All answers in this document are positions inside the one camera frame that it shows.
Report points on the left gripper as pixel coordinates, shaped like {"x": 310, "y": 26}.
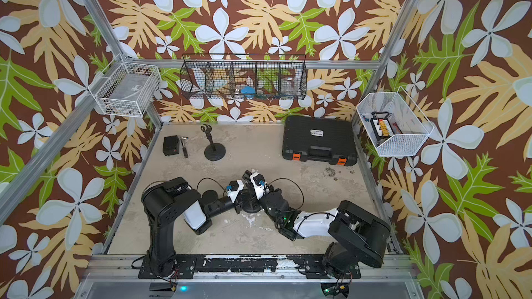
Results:
{"x": 240, "y": 202}

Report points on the black round stand base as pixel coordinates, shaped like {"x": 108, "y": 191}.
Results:
{"x": 215, "y": 152}

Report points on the black microphone stand pole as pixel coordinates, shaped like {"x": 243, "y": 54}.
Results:
{"x": 207, "y": 129}

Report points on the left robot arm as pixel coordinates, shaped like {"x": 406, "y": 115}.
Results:
{"x": 165, "y": 203}

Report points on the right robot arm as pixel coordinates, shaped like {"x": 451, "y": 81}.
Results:
{"x": 359, "y": 236}

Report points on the small ratchet screwdriver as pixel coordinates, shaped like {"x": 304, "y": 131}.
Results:
{"x": 183, "y": 140}

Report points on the small black box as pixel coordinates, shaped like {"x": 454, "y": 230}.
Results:
{"x": 171, "y": 145}

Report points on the black plastic tool case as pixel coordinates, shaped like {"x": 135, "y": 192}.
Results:
{"x": 319, "y": 139}

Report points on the blue object in basket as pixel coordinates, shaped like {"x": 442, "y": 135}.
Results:
{"x": 249, "y": 91}

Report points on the screw bit box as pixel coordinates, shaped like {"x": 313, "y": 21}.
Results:
{"x": 383, "y": 125}

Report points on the white mesh basket right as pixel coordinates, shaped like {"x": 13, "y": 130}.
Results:
{"x": 414, "y": 124}

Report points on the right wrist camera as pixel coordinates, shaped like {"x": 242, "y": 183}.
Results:
{"x": 259, "y": 181}

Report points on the black wire basket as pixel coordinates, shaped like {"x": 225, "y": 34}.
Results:
{"x": 273, "y": 76}

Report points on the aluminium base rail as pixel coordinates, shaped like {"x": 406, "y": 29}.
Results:
{"x": 226, "y": 276}

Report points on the white wire basket left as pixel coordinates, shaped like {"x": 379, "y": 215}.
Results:
{"x": 126, "y": 88}

